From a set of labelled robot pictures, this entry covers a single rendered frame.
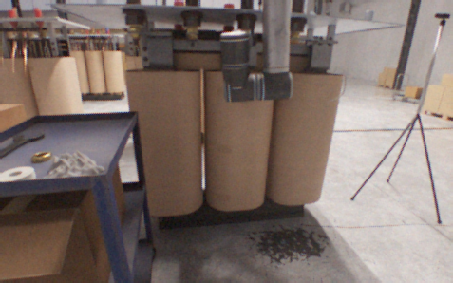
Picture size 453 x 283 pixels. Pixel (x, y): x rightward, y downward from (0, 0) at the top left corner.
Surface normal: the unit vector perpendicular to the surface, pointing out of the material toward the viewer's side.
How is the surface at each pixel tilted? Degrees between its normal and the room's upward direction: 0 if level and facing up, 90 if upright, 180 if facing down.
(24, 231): 26
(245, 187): 90
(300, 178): 90
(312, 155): 90
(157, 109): 90
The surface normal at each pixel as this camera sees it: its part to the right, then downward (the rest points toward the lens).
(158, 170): 0.15, 0.34
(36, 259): 0.12, -0.69
